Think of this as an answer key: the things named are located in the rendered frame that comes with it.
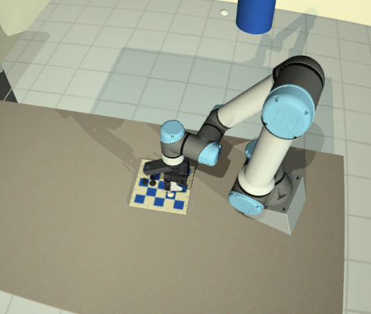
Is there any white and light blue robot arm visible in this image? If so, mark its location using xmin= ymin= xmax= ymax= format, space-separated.
xmin=143 ymin=55 xmax=325 ymax=215

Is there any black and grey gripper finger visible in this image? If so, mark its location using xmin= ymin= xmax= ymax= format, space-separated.
xmin=165 ymin=179 xmax=183 ymax=194

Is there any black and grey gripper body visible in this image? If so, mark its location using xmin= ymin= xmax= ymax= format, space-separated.
xmin=163 ymin=157 xmax=190 ymax=186

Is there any blue and cream chessboard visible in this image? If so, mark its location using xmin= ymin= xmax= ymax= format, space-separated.
xmin=130 ymin=159 xmax=195 ymax=214

